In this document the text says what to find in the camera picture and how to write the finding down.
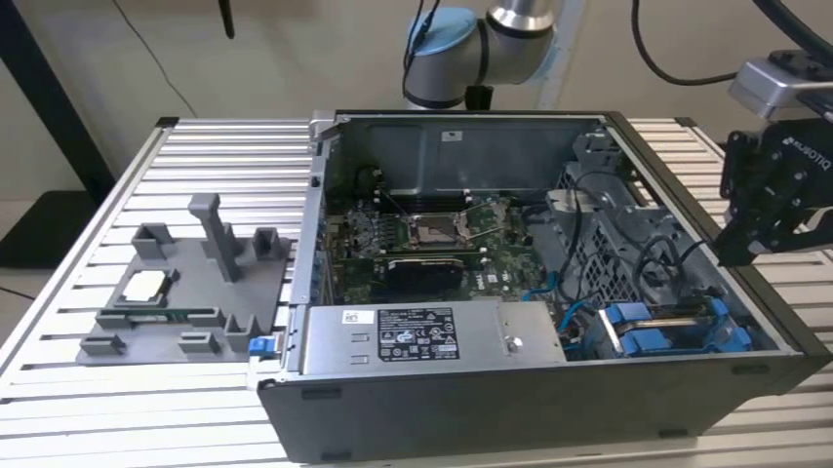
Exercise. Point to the disk bay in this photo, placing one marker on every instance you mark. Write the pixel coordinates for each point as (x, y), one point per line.
(690, 336)

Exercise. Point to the CPU socket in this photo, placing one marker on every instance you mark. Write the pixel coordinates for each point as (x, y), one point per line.
(431, 229)

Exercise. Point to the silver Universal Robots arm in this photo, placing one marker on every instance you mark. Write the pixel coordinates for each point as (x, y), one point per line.
(455, 63)

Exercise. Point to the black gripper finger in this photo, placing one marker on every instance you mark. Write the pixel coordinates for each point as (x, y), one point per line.
(777, 214)
(736, 170)

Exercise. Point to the black graphics card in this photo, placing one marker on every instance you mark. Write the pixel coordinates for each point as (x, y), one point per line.
(423, 278)

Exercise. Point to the black hanging antenna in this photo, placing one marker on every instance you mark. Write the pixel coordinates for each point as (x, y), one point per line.
(226, 19)

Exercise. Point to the green motherboard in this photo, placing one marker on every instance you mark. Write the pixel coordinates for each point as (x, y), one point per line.
(507, 273)

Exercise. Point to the blue case latch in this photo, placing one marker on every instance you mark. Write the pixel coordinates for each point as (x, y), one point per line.
(262, 347)

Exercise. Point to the silver power supply unit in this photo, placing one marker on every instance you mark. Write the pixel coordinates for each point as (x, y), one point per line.
(338, 336)

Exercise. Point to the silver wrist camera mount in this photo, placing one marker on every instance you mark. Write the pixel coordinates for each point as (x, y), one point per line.
(768, 88)

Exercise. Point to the grey parts rack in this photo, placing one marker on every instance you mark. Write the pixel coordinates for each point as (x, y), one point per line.
(195, 292)

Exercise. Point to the grey metal drive cage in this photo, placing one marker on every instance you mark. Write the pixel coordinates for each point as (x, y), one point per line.
(586, 229)

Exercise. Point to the silver CPU chip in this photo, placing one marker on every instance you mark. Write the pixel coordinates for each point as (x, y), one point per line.
(147, 286)

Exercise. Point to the open black PC case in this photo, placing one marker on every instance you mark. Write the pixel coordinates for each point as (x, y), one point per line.
(455, 414)

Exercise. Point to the black monitor stand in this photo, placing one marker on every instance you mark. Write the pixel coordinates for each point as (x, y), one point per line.
(39, 146)

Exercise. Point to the black RAM slot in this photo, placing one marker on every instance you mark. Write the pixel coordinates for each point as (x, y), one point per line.
(423, 206)
(423, 193)
(423, 198)
(423, 202)

